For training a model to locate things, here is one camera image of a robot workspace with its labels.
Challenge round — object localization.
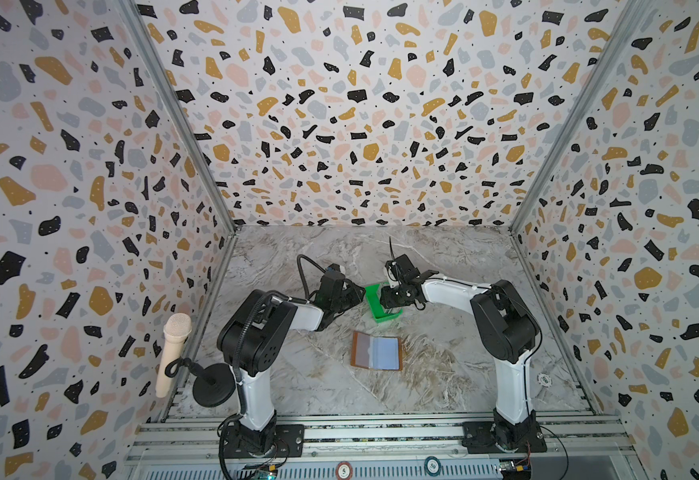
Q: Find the green plastic card tray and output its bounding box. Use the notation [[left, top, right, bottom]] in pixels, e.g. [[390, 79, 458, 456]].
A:
[[365, 282, 403, 323]]

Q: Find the brown leather card holder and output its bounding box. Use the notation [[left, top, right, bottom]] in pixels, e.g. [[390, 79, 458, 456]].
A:
[[351, 331, 403, 371]]

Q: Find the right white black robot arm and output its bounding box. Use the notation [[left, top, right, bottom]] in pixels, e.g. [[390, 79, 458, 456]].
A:
[[379, 255, 547, 455]]

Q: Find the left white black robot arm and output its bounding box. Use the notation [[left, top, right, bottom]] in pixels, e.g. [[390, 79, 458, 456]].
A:
[[210, 264, 365, 456]]

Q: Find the black round microphone stand base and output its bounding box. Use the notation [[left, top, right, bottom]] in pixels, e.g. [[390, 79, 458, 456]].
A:
[[192, 363, 236, 408]]

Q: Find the beige foam microphone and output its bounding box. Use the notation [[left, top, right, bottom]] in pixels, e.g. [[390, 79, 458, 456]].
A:
[[155, 313, 192, 399]]

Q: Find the aluminium mounting rail frame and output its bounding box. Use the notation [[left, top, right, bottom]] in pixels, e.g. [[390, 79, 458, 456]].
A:
[[125, 412, 647, 479]]

